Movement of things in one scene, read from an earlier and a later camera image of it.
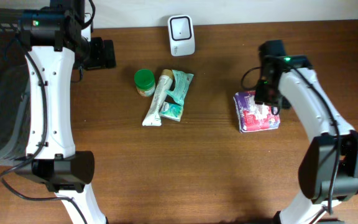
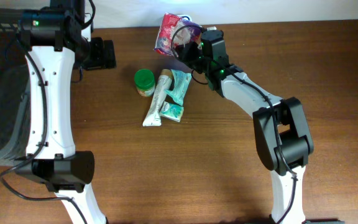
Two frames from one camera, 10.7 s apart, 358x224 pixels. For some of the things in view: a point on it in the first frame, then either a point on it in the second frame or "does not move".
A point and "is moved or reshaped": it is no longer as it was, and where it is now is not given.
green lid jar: [145, 82] does not move
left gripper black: [100, 58] does not move
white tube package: [164, 83] does not move
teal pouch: [181, 82] does not move
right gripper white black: [259, 99] → [186, 58]
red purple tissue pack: [252, 116] is moved or reshaped
